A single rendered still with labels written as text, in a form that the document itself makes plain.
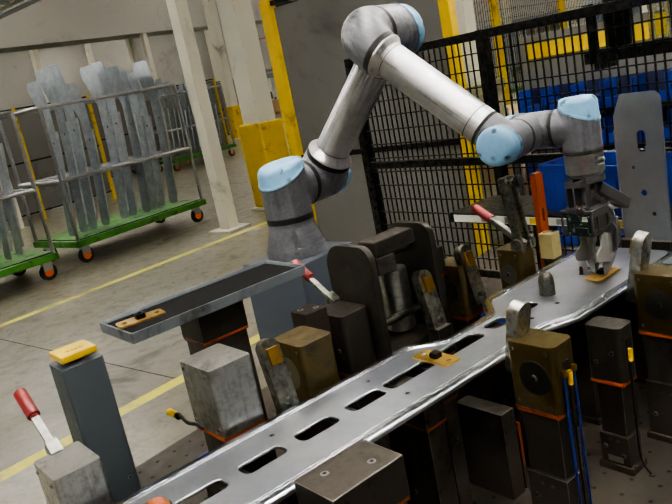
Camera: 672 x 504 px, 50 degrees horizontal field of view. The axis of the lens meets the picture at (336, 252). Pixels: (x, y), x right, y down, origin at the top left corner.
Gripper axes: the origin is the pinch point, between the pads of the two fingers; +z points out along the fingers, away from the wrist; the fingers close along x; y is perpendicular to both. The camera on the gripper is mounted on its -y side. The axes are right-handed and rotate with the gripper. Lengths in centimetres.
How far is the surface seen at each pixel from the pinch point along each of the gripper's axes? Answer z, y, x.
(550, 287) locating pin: 0.4, 13.3, -3.6
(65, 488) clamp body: -3, 108, -17
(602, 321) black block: 3.1, 19.5, 11.0
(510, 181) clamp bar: -18.3, 0.7, -19.6
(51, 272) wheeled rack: 98, -89, -693
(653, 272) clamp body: -2.4, 7.0, 14.7
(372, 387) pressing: 2, 60, -7
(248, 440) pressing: 2, 82, -12
